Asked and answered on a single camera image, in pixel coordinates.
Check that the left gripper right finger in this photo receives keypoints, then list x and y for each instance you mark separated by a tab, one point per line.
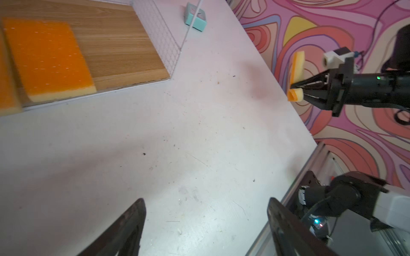
290	236

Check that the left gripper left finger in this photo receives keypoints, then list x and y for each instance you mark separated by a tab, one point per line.
123	237

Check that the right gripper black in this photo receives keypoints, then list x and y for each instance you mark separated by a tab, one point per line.
388	89

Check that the orange yellow rectangular sponge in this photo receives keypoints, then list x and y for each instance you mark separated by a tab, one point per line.
10	103

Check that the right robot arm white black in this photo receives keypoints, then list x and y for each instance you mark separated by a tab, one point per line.
384	205

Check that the mint square alarm clock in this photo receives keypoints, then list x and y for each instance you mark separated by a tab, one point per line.
200	21

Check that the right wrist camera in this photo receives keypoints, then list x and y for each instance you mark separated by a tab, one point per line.
332	59

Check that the white wire wooden shelf rack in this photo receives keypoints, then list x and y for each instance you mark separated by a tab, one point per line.
124	43

